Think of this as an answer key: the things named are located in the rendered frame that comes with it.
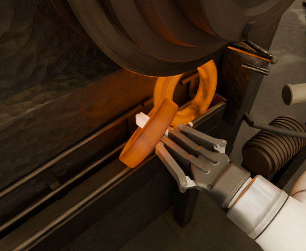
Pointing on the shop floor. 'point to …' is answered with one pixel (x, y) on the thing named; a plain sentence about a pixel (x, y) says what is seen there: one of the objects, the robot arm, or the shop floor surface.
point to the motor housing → (272, 148)
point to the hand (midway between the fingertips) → (152, 125)
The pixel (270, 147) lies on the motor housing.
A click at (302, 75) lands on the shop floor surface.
